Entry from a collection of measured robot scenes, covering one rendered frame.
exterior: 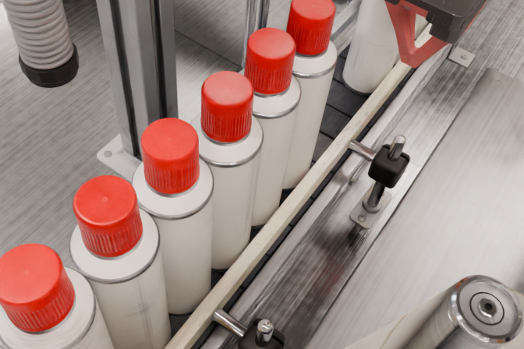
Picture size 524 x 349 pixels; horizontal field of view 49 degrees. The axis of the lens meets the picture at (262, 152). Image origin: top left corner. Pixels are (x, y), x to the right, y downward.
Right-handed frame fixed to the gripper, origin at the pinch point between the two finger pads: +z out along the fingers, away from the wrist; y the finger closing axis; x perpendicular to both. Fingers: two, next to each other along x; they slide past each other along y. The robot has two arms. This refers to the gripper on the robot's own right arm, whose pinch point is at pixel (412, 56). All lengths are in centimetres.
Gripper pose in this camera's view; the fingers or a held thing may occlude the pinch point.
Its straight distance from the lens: 51.1
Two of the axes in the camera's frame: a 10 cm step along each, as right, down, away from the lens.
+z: -0.8, 6.0, 8.0
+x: -8.2, -4.9, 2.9
